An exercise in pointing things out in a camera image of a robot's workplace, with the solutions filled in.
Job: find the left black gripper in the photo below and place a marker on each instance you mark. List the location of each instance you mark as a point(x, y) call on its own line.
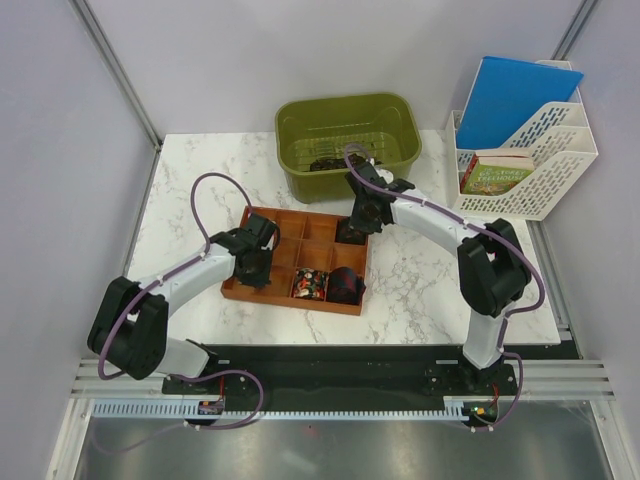
point(261, 280)

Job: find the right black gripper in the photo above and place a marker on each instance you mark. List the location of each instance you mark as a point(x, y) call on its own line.
point(357, 223)

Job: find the black orange floral tie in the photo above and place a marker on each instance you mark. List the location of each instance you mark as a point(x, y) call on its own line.
point(345, 234)

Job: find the orange compartment tray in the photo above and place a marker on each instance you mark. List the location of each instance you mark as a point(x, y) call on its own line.
point(307, 241)

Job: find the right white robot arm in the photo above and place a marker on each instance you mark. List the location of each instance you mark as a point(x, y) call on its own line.
point(491, 267)

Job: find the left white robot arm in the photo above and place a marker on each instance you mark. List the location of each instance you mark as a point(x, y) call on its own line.
point(130, 330)

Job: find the rolled colourful floral tie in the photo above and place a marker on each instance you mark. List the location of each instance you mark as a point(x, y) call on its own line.
point(310, 284)

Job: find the dark tie in basin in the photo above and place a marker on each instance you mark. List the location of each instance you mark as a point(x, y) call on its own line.
point(327, 164)

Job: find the rolled dark navy tie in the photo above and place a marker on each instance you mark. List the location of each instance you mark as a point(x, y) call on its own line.
point(345, 287)

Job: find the olive green plastic basin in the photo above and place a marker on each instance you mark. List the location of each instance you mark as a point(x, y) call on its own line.
point(380, 126)

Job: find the green treehouse book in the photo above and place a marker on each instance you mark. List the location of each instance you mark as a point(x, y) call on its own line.
point(493, 172)

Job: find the blue folder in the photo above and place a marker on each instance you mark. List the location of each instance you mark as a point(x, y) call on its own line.
point(505, 94)

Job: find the white file organizer rack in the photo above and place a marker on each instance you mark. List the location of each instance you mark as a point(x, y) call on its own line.
point(561, 144)

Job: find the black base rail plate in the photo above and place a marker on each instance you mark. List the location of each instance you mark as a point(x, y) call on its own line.
point(340, 376)

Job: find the grey slotted cable duct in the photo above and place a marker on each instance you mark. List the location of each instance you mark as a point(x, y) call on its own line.
point(197, 409)

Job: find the aluminium frame rail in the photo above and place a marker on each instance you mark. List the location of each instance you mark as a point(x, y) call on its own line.
point(543, 380)

